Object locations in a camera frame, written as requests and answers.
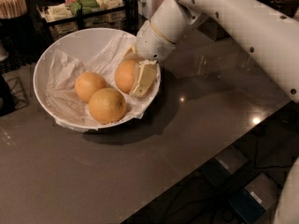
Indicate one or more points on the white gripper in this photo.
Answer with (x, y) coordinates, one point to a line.
(151, 44)

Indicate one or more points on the orange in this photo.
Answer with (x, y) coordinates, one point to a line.
(107, 105)
(125, 76)
(87, 84)

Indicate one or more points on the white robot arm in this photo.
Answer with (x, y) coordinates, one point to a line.
(269, 37)

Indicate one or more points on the white bowl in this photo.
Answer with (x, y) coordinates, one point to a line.
(74, 44)

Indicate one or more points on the black tea bag rack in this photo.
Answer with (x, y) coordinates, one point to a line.
(61, 18)

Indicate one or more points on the white paper liner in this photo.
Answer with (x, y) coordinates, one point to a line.
(102, 56)

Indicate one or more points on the metal box stand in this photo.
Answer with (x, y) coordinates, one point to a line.
(213, 30)

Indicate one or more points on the grey floor box far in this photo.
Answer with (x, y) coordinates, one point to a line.
(223, 166)

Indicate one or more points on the grey floor box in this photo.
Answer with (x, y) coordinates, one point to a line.
(255, 199)
(223, 166)

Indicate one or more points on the wooden stir sticks cup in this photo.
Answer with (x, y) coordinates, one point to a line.
(10, 9)

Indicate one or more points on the grey floor box near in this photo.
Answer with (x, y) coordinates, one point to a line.
(255, 199)

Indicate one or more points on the black wire basket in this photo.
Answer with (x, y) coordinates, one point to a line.
(12, 95)

